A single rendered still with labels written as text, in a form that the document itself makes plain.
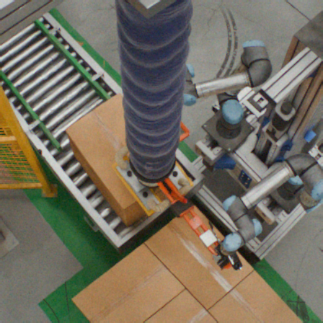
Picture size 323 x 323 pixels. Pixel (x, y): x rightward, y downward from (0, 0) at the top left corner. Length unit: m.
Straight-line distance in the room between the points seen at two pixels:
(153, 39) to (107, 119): 1.74
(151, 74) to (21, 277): 2.58
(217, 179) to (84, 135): 1.11
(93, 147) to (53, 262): 1.15
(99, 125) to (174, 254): 0.90
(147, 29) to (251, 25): 3.35
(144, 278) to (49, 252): 0.93
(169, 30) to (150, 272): 2.11
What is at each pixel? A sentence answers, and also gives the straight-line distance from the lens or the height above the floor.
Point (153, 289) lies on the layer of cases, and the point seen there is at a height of 0.54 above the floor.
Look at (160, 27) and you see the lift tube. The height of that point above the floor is 2.64.
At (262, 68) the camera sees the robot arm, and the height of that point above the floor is 1.66.
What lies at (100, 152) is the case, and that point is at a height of 0.95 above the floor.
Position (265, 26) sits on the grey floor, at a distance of 4.90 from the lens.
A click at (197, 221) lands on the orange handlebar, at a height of 1.23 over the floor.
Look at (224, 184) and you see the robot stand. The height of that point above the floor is 0.21.
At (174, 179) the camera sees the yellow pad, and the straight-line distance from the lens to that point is 2.98.
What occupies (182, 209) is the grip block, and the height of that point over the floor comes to 1.23.
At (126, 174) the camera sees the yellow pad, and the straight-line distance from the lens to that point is 2.99.
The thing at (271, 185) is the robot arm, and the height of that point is 1.60.
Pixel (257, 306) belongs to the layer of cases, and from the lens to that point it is 3.45.
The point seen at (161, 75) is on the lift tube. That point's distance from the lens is 1.80.
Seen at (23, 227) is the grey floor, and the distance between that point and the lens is 4.16.
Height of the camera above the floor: 3.92
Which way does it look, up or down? 69 degrees down
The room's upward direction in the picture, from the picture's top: 2 degrees clockwise
